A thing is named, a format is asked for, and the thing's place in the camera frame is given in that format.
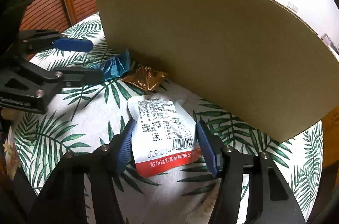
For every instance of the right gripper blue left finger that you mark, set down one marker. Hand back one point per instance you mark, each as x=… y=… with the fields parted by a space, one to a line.
x=123 y=146

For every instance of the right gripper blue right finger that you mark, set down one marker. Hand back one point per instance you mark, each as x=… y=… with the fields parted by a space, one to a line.
x=207 y=144

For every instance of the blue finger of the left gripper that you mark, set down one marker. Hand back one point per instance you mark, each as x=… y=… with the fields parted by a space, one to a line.
x=77 y=76
x=71 y=44

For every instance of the blue foil snack packet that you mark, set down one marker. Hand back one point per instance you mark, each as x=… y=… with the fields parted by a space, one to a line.
x=114 y=67

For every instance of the silver snack pouch red stripe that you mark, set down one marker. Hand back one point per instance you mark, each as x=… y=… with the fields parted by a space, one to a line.
x=164 y=134

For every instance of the brown foil snack packet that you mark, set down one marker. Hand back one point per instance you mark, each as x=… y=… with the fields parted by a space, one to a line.
x=145 y=78

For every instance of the palm leaf patterned cloth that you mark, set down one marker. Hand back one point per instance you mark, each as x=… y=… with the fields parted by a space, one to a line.
x=83 y=118

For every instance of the floral bed sheet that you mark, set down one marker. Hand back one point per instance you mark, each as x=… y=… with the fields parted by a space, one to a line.
x=12 y=160

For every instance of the brown cardboard box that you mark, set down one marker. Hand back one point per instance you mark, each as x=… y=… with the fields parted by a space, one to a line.
x=254 y=58

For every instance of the wooden cabinet desk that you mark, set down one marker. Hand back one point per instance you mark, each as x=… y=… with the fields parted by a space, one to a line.
x=330 y=158

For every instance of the white wall socket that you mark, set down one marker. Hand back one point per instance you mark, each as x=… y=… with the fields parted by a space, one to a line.
x=292 y=7

